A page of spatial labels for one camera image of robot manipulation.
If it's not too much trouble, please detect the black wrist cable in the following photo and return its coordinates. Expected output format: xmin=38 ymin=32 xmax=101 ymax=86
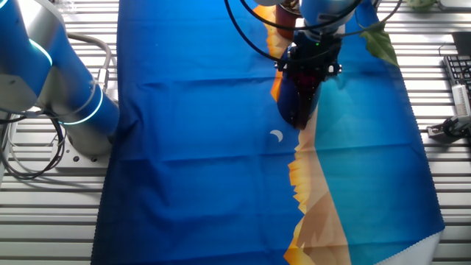
xmin=223 ymin=0 xmax=404 ymax=63

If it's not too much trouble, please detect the black cable bundle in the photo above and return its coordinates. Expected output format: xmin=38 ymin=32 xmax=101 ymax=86
xmin=0 ymin=108 xmax=68 ymax=181

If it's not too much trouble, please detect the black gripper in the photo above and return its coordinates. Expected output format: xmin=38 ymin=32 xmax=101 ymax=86
xmin=274 ymin=31 xmax=344 ymax=80

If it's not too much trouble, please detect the round plant pot with soil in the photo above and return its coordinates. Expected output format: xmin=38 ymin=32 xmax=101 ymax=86
xmin=275 ymin=0 xmax=301 ymax=41

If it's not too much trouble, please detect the black keyboard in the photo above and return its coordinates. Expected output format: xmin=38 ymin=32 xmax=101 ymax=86
xmin=442 ymin=54 xmax=471 ymax=93

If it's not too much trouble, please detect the black flat device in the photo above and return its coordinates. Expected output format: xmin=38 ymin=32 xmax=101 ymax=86
xmin=451 ymin=31 xmax=471 ymax=56

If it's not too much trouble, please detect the dark red translucent watering can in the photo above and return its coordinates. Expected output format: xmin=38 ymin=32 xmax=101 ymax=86
xmin=275 ymin=69 xmax=323 ymax=131

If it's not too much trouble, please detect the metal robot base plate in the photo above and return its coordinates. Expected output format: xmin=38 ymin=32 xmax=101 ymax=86
xmin=51 ymin=138 xmax=111 ymax=174

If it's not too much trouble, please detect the blue landscape print cloth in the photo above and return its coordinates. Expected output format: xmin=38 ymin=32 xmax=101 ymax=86
xmin=90 ymin=0 xmax=445 ymax=265

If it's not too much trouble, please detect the grey flat device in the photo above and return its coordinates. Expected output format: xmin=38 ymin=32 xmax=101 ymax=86
xmin=437 ymin=0 xmax=471 ymax=11

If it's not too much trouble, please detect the small green leaf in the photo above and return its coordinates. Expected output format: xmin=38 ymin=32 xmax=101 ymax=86
xmin=359 ymin=21 xmax=400 ymax=68

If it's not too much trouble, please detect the thick grey robot cable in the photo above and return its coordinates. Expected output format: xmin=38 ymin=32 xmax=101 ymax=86
xmin=65 ymin=32 xmax=113 ymax=93

